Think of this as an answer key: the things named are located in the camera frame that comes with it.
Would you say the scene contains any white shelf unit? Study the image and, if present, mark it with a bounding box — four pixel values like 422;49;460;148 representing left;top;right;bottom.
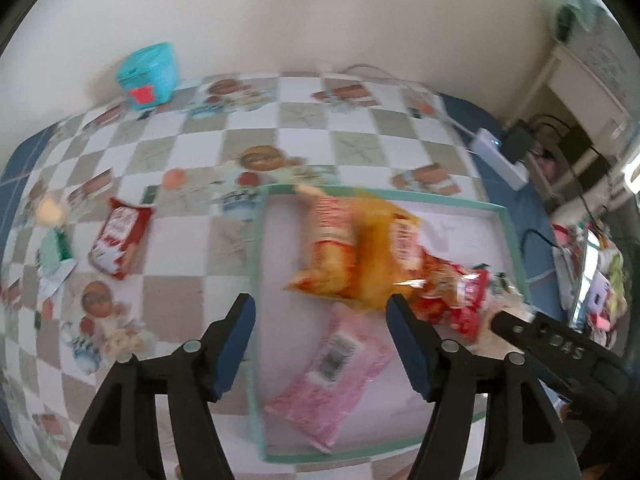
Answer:
520;10;640;211

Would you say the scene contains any orange striped snack packet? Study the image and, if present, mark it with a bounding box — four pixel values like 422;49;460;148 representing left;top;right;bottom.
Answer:
284;184;362;302

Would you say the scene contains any dark red snack packet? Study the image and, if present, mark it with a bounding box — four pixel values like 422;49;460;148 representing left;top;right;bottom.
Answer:
88;197;154;281

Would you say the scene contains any mint green snack packet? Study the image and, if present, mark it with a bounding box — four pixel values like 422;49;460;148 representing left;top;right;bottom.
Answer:
37;227;79;297

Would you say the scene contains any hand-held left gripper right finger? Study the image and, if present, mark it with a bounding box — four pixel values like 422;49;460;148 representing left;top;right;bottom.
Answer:
385;293;584;480

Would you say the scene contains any cream jelly cup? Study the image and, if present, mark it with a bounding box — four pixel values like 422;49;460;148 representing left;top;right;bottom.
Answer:
37;194;67;229

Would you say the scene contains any black power adapter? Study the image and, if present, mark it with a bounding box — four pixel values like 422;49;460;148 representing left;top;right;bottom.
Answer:
499;119;539;164

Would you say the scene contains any teal shallow tray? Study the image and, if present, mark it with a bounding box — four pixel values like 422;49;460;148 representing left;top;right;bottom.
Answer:
247;183;532;464

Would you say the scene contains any yellow clear snack packet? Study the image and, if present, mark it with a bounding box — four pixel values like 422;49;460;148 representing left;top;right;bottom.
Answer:
349;195;427;312

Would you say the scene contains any teal toy box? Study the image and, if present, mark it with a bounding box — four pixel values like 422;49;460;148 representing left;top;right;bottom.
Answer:
115;43;180;111

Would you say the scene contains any checkered tablecloth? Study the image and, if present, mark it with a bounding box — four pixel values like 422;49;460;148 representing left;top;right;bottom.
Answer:
0;72;571;480

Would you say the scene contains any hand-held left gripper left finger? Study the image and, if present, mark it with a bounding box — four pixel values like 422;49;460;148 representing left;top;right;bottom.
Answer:
59;292;257;480

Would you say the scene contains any pink snack packet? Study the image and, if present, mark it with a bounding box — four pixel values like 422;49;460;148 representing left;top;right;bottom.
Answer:
263;309;394;454

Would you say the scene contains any white power strip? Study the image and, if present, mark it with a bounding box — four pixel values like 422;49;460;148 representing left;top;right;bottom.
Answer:
469;128;530;191

